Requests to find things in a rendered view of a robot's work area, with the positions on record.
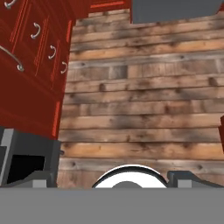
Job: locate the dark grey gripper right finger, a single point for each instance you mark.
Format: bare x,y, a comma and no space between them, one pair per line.
183,178

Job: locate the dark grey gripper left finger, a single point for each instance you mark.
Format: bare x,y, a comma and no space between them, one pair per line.
39,178

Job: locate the red cabinet corner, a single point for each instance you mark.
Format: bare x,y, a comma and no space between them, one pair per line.
222,129

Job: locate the red cabinet run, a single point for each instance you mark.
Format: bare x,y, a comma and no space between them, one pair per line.
32,93

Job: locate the red cabinet panel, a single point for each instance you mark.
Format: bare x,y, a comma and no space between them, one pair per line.
108,4

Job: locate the dark grey open-fronted appliance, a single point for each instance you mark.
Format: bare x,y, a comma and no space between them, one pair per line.
26,147

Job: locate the white round black-rimmed disc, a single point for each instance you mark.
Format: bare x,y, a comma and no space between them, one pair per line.
131,178

